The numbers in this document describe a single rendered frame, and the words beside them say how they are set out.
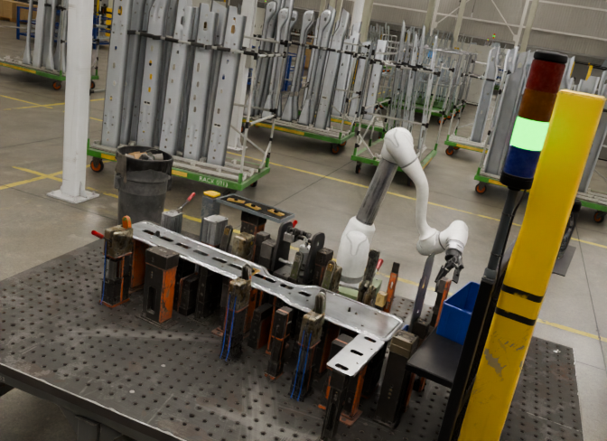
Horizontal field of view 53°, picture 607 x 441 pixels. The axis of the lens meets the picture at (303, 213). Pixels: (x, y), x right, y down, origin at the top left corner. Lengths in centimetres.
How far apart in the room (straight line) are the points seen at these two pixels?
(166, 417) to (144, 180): 330
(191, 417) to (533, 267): 126
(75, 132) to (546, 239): 517
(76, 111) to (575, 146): 518
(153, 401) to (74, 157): 422
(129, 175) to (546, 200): 420
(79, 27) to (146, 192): 167
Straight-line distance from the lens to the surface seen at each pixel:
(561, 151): 153
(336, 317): 235
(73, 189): 634
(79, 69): 608
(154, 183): 533
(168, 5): 718
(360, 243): 314
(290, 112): 1036
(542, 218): 156
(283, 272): 273
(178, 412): 226
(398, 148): 302
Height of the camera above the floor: 207
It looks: 18 degrees down
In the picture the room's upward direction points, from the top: 9 degrees clockwise
